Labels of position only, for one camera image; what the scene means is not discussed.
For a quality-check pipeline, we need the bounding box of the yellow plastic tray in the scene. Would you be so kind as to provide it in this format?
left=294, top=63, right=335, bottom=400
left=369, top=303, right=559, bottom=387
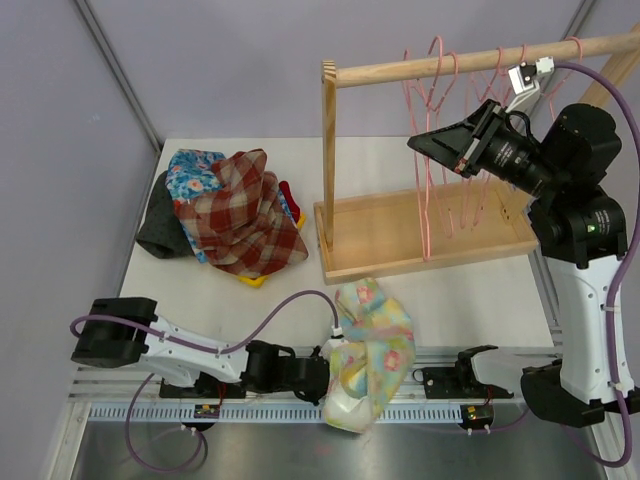
left=237, top=212, right=307, bottom=289

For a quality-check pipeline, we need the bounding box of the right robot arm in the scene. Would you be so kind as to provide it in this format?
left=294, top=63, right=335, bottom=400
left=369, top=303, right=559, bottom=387
left=407, top=100, right=639, bottom=428

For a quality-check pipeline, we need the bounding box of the pastel floral garment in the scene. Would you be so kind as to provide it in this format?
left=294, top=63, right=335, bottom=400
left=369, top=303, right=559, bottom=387
left=323, top=278, right=416, bottom=433

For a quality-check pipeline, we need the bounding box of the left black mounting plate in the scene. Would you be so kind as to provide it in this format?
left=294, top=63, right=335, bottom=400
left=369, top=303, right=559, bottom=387
left=159, top=369, right=246, bottom=399

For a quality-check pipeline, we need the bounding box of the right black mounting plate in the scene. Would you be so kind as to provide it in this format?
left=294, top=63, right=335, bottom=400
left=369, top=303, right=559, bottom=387
left=421, top=367, right=514, bottom=400

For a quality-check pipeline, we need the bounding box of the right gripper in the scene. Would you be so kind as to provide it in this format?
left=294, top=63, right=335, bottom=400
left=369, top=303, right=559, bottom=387
left=410, top=100, right=565, bottom=200

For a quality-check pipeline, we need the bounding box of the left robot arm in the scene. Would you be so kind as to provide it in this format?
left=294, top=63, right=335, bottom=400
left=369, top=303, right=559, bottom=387
left=70, top=297, right=329, bottom=405

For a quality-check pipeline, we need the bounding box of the wooden clothes rack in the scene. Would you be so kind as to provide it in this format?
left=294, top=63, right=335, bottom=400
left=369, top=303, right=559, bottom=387
left=314, top=30, right=639, bottom=285

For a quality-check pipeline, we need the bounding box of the red skirt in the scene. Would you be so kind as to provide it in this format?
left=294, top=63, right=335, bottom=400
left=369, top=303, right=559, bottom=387
left=279, top=181, right=301, bottom=222

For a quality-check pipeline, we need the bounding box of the dark grey dotted garment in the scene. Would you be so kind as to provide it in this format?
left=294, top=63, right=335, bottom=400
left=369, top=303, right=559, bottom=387
left=136, top=171, right=194, bottom=260

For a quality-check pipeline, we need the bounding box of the pink hanger of red skirt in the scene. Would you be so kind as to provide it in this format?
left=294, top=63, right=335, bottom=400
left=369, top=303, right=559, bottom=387
left=543, top=36, right=584, bottom=121

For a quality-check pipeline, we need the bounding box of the blue floral garment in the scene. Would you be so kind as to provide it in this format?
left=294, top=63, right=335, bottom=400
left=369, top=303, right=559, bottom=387
left=165, top=149, right=225, bottom=263

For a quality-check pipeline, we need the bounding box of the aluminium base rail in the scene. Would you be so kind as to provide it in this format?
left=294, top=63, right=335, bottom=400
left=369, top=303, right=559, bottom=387
left=68, top=344, right=611, bottom=424

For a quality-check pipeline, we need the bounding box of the red plaid garment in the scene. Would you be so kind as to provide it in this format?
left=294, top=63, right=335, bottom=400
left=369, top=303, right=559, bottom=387
left=179, top=149, right=308, bottom=279

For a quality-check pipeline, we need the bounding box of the black mounting plate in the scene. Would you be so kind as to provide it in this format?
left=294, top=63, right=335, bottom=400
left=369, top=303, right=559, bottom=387
left=421, top=367, right=514, bottom=400
left=159, top=369, right=246, bottom=399

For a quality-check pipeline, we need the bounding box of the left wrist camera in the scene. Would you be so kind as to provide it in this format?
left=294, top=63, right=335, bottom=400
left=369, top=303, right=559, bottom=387
left=320, top=327, right=349, bottom=361

